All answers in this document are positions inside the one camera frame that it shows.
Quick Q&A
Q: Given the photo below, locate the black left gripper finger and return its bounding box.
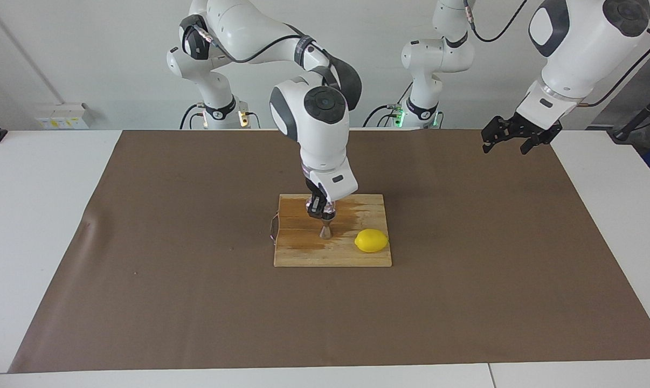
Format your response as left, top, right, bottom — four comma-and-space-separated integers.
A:
481, 116, 517, 154
521, 135, 555, 155

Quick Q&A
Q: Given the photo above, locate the steel double jigger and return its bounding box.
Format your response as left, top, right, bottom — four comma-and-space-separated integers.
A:
318, 211, 337, 239

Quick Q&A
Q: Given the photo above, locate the yellow lemon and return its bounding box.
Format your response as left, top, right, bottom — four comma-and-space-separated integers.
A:
354, 228, 389, 254

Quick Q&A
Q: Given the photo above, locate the black tripod stand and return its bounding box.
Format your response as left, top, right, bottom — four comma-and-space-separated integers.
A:
608, 86, 650, 142

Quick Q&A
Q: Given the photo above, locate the brown paper table mat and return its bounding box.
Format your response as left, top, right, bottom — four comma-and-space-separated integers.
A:
8, 128, 650, 373

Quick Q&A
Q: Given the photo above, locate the wooden cutting board, metal handle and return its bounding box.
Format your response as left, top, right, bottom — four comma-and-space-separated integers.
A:
269, 194, 393, 268

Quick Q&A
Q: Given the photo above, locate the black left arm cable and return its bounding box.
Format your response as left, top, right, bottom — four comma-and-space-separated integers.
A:
465, 0, 650, 108

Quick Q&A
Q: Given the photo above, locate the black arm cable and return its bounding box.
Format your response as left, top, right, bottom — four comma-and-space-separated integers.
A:
465, 0, 650, 108
193, 19, 339, 87

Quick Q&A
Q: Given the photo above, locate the black base cable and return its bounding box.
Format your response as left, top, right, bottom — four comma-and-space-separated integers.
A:
180, 104, 206, 130
363, 104, 397, 128

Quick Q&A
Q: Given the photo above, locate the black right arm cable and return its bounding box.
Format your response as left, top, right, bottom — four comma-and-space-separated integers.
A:
193, 19, 339, 87

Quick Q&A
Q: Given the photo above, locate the white wall socket box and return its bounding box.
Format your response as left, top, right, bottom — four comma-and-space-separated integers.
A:
34, 102, 95, 130

